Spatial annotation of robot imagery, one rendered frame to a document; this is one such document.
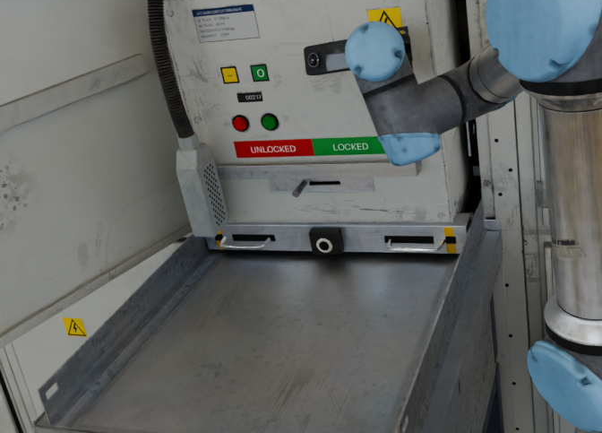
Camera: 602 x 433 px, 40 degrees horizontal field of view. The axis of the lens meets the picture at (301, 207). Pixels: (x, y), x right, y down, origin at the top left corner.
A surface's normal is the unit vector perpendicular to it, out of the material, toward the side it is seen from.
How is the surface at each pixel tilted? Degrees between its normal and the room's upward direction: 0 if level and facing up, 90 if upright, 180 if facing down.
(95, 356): 90
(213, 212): 90
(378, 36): 76
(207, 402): 0
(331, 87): 94
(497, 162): 90
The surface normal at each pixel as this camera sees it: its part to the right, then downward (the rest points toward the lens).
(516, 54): -0.87, 0.27
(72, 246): 0.78, 0.13
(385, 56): -0.11, 0.16
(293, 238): -0.33, 0.48
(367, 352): -0.16, -0.90
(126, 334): 0.93, 0.00
